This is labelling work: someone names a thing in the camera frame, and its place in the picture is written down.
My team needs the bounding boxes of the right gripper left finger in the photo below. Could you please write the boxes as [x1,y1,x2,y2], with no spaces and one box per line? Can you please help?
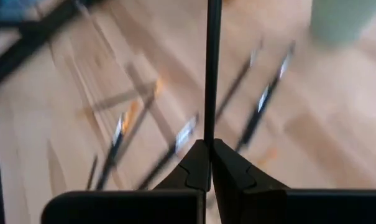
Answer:
[41,139,212,224]

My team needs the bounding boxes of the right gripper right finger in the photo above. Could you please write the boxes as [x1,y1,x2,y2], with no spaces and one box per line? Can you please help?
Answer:
[213,139,376,224]

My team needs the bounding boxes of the silver ferrule black paintbrush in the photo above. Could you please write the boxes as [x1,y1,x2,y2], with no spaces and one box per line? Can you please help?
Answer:
[215,40,265,123]
[95,90,159,191]
[86,154,99,191]
[237,40,296,152]

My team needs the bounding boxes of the light green plastic cup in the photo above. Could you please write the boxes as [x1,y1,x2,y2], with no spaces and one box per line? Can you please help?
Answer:
[310,0,376,46]

